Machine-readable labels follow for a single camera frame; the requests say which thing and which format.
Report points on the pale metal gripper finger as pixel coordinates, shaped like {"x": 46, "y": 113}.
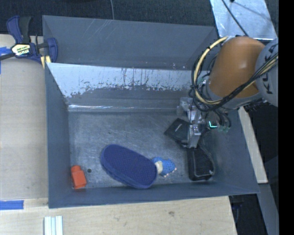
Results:
{"x": 194, "y": 137}
{"x": 188, "y": 109}

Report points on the black flat box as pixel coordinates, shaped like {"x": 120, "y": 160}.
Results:
{"x": 177, "y": 130}

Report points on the blue toy figure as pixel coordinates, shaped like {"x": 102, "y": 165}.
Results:
{"x": 166, "y": 166}

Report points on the grey metal bin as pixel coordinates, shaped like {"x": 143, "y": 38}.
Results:
{"x": 127, "y": 128}

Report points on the blue oval sponge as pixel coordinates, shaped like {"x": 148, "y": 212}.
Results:
{"x": 128, "y": 166}

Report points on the red toy block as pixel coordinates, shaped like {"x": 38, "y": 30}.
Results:
{"x": 78, "y": 179}

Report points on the pale wood board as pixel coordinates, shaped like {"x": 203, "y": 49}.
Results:
{"x": 22, "y": 131}

